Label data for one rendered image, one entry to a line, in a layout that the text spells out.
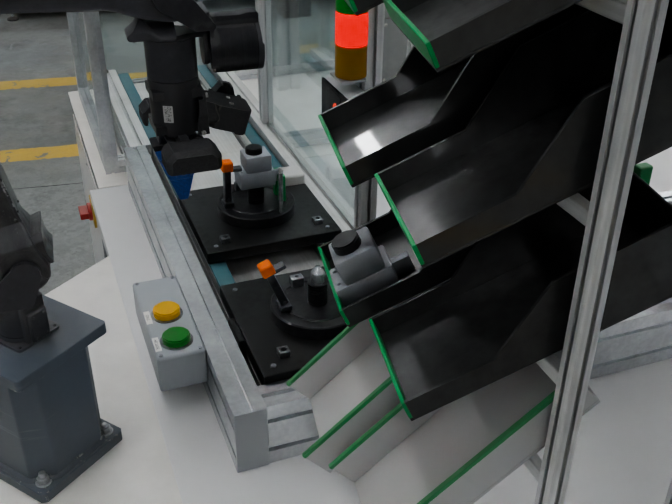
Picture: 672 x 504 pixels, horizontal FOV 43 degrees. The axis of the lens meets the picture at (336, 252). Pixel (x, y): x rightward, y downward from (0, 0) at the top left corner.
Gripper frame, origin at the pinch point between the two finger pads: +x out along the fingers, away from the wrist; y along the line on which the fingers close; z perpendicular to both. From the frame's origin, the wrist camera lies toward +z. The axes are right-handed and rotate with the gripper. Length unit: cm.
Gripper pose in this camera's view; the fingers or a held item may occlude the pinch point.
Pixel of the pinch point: (181, 172)
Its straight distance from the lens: 105.4
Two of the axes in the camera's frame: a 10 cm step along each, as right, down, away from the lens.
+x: -0.1, 8.6, 5.1
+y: -3.6, -4.8, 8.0
